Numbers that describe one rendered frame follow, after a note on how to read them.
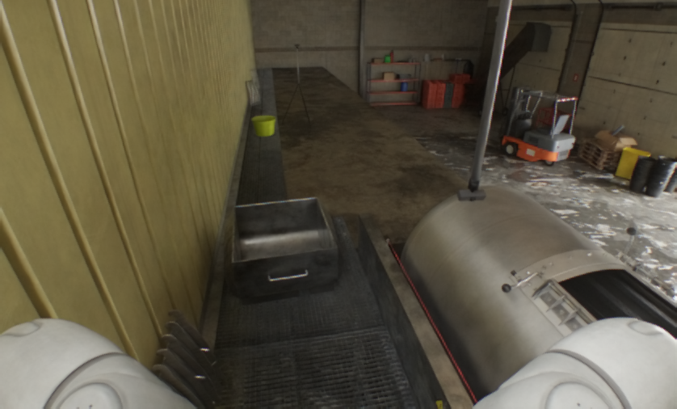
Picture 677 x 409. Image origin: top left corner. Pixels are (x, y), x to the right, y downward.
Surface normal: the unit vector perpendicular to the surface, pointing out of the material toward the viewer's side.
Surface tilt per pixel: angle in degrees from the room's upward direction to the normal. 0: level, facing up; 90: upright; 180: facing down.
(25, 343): 6
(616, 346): 6
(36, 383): 26
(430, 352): 0
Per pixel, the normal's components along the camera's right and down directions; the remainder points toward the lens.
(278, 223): 0.23, 0.45
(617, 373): -0.08, -0.76
